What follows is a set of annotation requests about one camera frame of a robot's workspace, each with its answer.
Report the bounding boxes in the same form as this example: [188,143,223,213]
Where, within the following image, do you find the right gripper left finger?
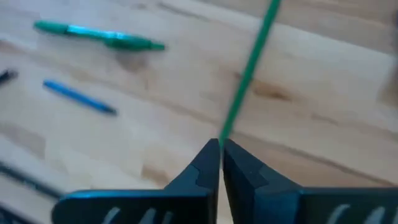
[52,139,221,224]

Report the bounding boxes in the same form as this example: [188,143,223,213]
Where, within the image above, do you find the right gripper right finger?
[223,139,398,224]

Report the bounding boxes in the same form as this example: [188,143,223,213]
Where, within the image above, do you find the green pencil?
[219,0,282,147]

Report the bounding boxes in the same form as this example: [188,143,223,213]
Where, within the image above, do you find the black pen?
[0,161,62,200]

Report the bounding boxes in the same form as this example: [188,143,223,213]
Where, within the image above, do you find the green pen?
[33,20,166,52]

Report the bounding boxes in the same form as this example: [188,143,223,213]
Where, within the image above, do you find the black pencil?
[0,68,19,85]

